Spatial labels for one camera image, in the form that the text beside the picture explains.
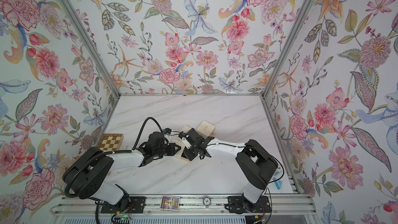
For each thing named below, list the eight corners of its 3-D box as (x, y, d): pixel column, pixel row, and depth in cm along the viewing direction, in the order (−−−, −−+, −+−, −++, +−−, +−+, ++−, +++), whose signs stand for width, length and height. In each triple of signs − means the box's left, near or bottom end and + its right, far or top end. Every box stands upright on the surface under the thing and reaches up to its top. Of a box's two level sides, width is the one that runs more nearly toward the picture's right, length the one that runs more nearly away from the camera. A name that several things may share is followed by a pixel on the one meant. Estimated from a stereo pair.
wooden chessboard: (99, 151, 94) (96, 148, 91) (105, 136, 100) (103, 133, 98) (118, 151, 94) (116, 148, 91) (123, 136, 100) (121, 134, 98)
